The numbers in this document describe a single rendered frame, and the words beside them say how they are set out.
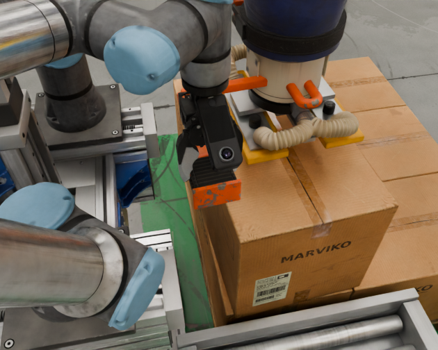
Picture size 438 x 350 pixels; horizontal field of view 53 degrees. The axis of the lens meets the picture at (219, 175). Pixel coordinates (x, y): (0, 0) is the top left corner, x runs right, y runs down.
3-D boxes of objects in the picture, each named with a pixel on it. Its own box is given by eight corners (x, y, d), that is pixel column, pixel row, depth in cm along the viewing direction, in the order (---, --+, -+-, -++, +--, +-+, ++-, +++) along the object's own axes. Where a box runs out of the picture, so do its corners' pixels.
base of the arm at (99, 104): (44, 136, 107) (31, 103, 99) (48, 98, 117) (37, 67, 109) (106, 128, 109) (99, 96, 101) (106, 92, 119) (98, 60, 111)
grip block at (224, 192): (240, 200, 78) (241, 181, 74) (194, 210, 76) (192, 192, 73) (227, 167, 83) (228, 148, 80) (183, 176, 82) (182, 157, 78)
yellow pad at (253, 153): (288, 157, 100) (291, 141, 96) (247, 166, 98) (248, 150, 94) (243, 75, 122) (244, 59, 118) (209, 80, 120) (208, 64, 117)
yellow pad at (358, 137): (363, 142, 103) (368, 126, 99) (325, 150, 101) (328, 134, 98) (306, 64, 125) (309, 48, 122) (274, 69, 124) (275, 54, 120)
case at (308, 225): (359, 286, 134) (400, 205, 104) (235, 319, 126) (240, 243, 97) (287, 153, 173) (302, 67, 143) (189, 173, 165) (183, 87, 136)
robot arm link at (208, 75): (238, 59, 60) (179, 68, 58) (236, 87, 63) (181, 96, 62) (222, 32, 65) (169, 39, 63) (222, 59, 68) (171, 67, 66)
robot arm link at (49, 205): (55, 214, 78) (32, 161, 68) (112, 247, 73) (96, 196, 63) (1, 264, 71) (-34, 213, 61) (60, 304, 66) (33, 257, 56)
